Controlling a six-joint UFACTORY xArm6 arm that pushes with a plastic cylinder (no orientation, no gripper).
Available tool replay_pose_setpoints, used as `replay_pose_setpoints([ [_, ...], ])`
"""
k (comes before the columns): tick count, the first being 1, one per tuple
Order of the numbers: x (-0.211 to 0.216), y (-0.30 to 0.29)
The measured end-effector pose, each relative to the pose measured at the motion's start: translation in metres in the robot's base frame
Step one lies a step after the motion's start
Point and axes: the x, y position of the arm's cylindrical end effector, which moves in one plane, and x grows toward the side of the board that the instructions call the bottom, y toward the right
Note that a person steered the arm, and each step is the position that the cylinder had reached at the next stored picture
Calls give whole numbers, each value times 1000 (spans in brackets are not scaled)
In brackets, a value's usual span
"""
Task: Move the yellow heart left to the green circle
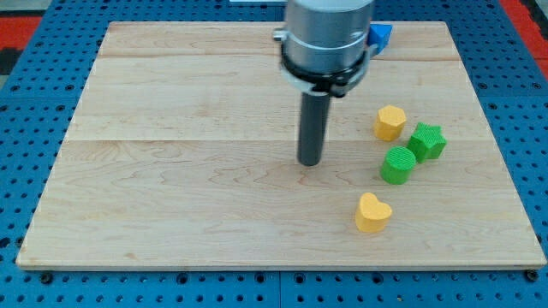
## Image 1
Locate yellow heart block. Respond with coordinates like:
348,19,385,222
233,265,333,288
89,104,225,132
354,192,393,233

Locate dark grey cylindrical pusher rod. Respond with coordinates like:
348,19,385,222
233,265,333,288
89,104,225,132
297,93,331,166

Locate yellow hexagon block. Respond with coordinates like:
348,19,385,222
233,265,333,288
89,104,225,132
373,105,407,141

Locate green cylinder block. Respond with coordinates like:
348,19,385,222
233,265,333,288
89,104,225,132
380,146,416,185

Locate green star block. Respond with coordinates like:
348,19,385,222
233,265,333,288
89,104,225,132
407,122,447,163

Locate blue triangle block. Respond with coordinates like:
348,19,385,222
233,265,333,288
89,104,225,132
367,24,393,55

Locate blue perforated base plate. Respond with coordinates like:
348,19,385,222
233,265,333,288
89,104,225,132
1,0,547,307

